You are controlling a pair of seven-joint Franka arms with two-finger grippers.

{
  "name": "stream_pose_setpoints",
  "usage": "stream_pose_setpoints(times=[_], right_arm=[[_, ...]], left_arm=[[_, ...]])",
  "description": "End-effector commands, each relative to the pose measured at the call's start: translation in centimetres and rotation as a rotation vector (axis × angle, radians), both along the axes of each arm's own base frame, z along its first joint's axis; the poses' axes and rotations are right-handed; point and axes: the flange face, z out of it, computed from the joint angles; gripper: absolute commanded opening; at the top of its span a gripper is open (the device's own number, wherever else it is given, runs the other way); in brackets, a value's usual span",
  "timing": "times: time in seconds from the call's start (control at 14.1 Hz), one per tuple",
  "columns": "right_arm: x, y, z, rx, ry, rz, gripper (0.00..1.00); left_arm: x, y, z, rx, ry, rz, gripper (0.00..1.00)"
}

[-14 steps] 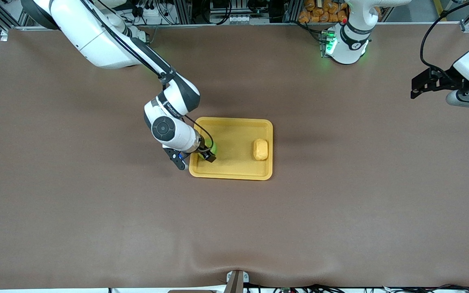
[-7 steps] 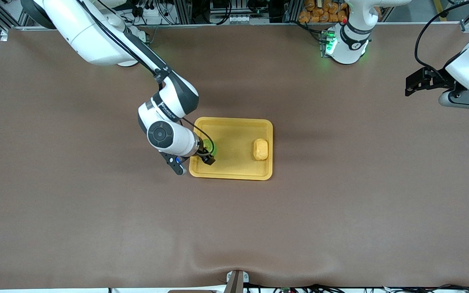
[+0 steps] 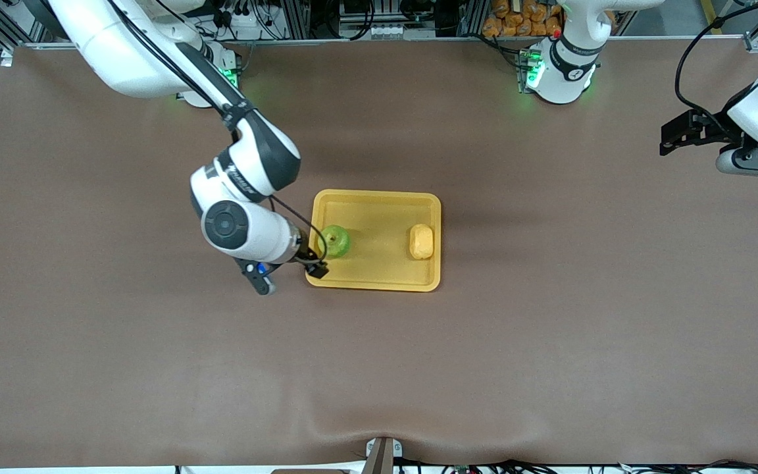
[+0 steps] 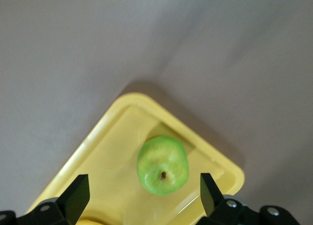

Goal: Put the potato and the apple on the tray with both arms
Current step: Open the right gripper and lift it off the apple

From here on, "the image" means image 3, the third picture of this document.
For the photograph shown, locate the green apple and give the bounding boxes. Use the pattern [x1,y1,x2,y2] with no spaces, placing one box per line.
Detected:
[320,224,353,259]

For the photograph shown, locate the yellow plastic tray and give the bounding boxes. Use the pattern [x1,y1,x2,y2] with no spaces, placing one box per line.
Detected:
[305,188,443,293]

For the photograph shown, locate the bag of orange items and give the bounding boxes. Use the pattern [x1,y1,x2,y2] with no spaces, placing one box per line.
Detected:
[482,0,563,38]

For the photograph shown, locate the metal table clamp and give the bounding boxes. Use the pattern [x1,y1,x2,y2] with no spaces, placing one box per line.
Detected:
[365,437,403,474]

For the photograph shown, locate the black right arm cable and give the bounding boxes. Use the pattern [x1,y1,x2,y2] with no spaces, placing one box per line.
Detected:
[108,0,328,263]

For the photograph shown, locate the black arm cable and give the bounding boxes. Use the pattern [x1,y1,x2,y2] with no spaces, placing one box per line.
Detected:
[108,0,328,263]
[674,0,758,126]

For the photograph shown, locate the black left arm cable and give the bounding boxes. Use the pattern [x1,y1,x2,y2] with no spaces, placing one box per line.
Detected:
[674,0,758,126]

